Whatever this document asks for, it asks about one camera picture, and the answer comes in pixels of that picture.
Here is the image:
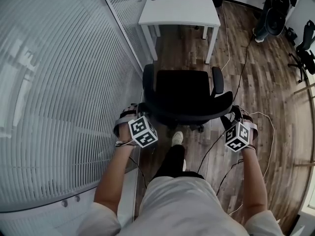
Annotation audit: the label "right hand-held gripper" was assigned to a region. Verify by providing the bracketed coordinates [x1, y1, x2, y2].
[220, 106, 258, 153]

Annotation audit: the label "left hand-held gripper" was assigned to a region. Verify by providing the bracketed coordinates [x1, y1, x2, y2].
[113, 104, 158, 149]

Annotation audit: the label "person's right forearm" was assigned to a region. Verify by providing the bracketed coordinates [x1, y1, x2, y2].
[240, 145, 268, 221]

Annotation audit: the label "person's left forearm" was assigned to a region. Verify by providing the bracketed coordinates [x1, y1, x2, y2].
[93, 141, 138, 216]

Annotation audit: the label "person's right hand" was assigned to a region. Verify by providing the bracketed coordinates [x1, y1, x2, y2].
[240, 110, 255, 149]

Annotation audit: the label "person's left hand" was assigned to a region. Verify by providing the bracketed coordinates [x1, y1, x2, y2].
[118, 106, 138, 143]

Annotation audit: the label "person's black trousers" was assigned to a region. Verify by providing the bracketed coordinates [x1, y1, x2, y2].
[154, 144, 205, 181]

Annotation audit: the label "light wooden desk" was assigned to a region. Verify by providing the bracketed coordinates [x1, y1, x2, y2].
[293, 78, 315, 168]

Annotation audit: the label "glass partition with white blinds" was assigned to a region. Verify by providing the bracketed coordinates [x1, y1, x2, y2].
[0, 0, 159, 236]

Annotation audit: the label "person in white coat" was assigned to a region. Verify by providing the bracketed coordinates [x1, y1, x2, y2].
[76, 176, 284, 236]

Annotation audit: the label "black high-back office chair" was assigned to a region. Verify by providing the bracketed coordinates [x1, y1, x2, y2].
[287, 20, 315, 84]

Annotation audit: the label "small black box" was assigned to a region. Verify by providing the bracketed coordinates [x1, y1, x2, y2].
[285, 27, 299, 40]

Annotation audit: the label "white desk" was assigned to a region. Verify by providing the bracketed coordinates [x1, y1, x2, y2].
[138, 0, 221, 65]

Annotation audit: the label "long black floor cable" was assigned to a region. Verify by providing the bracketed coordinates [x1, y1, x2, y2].
[196, 32, 255, 173]

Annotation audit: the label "thin black cable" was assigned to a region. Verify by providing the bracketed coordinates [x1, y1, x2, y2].
[216, 153, 245, 197]
[115, 139, 149, 189]

